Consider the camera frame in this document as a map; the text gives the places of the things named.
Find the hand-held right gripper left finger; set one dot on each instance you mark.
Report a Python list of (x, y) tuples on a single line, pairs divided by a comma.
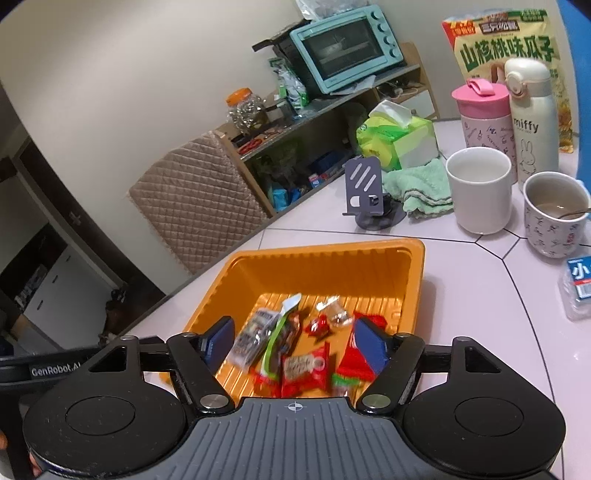
[(219, 344)]

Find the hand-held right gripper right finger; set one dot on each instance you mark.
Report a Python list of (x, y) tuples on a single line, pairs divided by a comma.
[(369, 350)]

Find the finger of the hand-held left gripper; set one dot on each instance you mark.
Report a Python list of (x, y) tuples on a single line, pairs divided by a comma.
[(154, 345)]

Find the long red snack packet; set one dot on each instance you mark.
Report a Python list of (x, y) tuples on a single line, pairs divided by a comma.
[(355, 367)]

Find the grey clear snack packet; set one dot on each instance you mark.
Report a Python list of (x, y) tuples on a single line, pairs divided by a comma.
[(253, 339)]

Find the small red candy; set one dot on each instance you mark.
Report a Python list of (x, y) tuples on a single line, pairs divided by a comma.
[(319, 325)]

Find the green snack packet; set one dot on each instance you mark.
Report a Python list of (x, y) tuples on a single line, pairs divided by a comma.
[(277, 344)]

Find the red patterned snack packet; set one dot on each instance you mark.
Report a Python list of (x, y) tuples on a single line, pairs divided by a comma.
[(304, 369)]

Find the orange plastic tray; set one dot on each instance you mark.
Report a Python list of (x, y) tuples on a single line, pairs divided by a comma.
[(323, 272)]

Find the person's left hand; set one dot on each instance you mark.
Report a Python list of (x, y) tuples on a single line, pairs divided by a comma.
[(33, 461)]

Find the green red wrapped candy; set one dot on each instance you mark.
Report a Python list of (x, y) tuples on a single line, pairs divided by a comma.
[(344, 382)]

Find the clear wrapped candy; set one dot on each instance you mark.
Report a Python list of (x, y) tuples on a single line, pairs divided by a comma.
[(336, 310)]

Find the white drawer cabinet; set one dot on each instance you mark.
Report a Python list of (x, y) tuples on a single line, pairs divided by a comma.
[(55, 286)]

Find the beige quilted chair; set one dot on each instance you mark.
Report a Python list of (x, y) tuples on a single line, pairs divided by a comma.
[(198, 198)]

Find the blue packet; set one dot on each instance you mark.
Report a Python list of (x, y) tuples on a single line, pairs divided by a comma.
[(279, 197)]

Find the grey phone stand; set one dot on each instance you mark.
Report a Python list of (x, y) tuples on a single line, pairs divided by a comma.
[(362, 180)]

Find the green towel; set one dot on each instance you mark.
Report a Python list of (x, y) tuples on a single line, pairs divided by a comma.
[(420, 184)]

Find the white mug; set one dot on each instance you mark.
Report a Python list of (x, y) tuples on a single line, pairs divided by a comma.
[(480, 203)]

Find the red scissors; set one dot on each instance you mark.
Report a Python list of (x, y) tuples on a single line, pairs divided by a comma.
[(251, 146)]

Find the patterned mug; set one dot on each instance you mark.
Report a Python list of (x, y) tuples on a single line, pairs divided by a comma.
[(549, 235)]

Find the green tissue pack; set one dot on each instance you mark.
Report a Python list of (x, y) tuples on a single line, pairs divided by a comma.
[(406, 138)]

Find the blue label tissue packets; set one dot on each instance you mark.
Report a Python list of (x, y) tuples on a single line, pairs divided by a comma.
[(579, 277)]

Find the glass jar orange lid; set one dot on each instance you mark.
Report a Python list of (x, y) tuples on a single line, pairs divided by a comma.
[(244, 113)]

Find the wooden shelf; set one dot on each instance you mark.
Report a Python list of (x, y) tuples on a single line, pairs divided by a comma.
[(323, 107)]

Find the pink lidded bottle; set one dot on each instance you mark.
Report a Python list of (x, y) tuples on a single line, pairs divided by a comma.
[(485, 124)]

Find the green white plastic bag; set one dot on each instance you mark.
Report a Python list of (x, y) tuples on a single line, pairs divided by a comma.
[(291, 85)]

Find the white thermos bottle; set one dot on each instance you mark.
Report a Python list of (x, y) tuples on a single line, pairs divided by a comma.
[(531, 129)]

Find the teal toaster oven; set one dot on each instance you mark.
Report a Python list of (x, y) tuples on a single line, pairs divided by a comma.
[(341, 46)]

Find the black cardboard box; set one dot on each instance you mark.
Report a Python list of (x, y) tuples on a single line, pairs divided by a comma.
[(272, 42)]

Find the yellow green seed bag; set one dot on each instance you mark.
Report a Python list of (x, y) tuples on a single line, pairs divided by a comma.
[(503, 41)]

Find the blue object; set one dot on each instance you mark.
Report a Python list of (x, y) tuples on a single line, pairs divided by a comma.
[(577, 69)]

